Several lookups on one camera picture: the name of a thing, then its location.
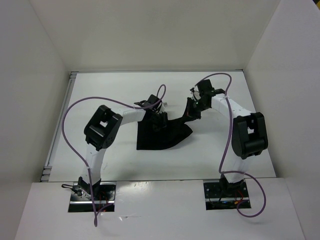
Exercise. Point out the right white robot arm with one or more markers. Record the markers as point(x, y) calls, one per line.
point(247, 134)

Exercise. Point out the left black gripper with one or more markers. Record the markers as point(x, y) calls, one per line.
point(163, 123)

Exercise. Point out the black skirt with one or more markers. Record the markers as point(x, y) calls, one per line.
point(150, 139)

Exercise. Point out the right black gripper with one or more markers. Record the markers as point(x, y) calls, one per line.
point(189, 112)

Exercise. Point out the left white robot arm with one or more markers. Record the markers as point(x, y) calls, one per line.
point(100, 133)

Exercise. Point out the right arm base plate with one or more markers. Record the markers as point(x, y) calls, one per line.
point(218, 199)

